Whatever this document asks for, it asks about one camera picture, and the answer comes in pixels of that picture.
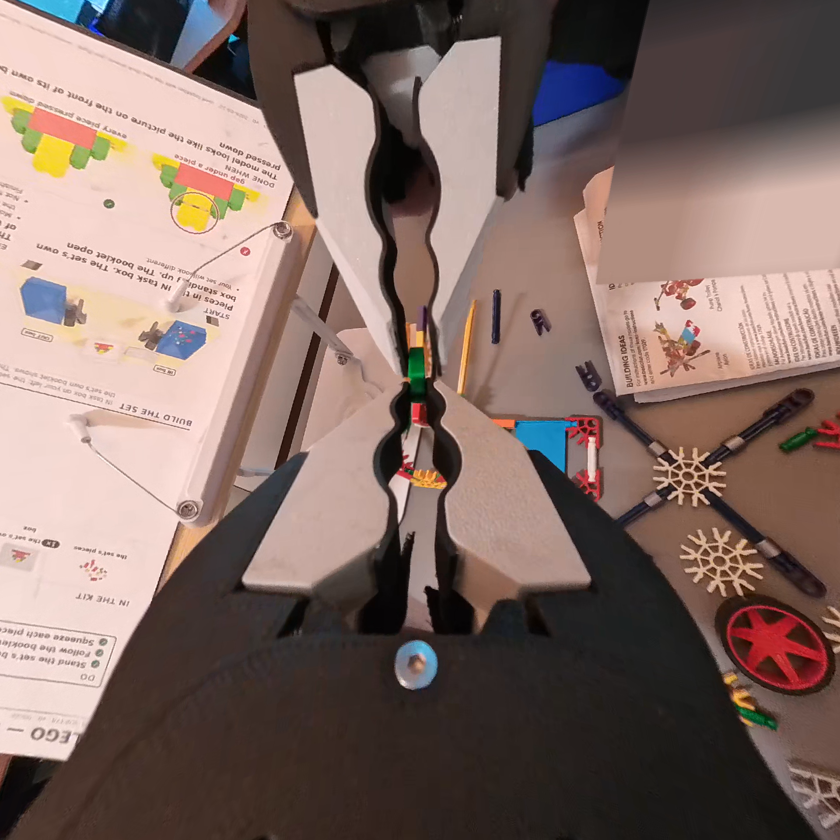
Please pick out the red wheel with black tyre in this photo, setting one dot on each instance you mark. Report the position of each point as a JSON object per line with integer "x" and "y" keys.
{"x": 778, "y": 646}

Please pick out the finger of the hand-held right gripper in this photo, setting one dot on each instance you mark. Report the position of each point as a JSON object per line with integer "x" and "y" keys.
{"x": 466, "y": 164}
{"x": 341, "y": 184}

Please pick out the cream snowflake toy connector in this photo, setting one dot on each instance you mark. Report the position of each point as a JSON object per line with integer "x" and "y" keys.
{"x": 835, "y": 622}
{"x": 705, "y": 548}
{"x": 814, "y": 781}

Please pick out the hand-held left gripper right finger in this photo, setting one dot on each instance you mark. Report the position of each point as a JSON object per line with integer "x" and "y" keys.
{"x": 518, "y": 525}

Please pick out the yellow connector with green rods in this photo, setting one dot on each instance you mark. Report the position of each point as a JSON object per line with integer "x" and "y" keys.
{"x": 745, "y": 699}

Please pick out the dark blue short toy rod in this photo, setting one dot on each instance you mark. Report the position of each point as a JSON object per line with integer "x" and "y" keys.
{"x": 496, "y": 318}

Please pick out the illustrated toy leaflet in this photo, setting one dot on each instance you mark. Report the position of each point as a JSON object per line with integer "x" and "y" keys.
{"x": 722, "y": 341}

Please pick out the printed instruction sheet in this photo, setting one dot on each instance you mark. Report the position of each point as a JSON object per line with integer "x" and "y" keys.
{"x": 98, "y": 328}

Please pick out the colourful construction toy model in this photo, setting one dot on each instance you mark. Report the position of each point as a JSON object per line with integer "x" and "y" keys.
{"x": 541, "y": 443}

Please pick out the purple toy clip connector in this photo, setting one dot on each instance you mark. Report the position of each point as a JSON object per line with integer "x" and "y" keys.
{"x": 589, "y": 376}
{"x": 540, "y": 321}

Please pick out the blue plastic box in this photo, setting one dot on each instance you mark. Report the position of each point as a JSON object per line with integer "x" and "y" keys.
{"x": 577, "y": 98}

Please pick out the green short toy rod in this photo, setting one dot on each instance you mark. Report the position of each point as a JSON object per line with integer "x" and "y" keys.
{"x": 417, "y": 377}
{"x": 797, "y": 439}

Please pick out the blue rod cross assembly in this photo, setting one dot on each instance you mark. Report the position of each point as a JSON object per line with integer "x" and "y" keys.
{"x": 733, "y": 445}

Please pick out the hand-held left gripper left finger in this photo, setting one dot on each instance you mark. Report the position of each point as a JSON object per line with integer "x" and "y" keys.
{"x": 321, "y": 525}

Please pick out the white book stand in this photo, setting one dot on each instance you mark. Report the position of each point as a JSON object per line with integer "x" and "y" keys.
{"x": 243, "y": 374}

